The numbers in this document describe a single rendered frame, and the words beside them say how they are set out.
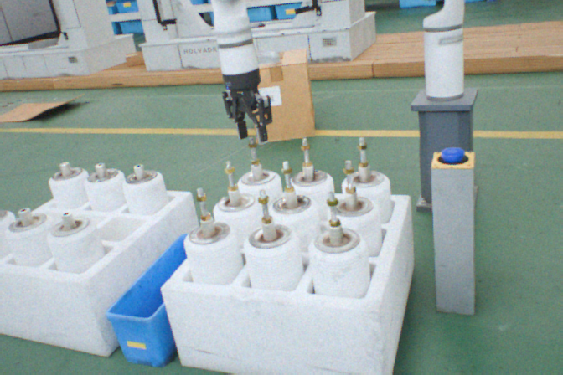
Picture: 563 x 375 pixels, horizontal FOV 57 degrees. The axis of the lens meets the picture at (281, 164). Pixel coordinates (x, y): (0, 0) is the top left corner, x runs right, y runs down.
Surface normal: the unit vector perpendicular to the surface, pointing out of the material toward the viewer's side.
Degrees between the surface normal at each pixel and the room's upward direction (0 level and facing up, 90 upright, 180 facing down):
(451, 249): 90
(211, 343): 90
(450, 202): 90
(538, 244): 0
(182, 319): 90
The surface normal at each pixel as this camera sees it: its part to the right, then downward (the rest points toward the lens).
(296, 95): -0.07, 0.39
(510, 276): -0.15, -0.92
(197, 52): -0.41, 0.40
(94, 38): 0.90, 0.04
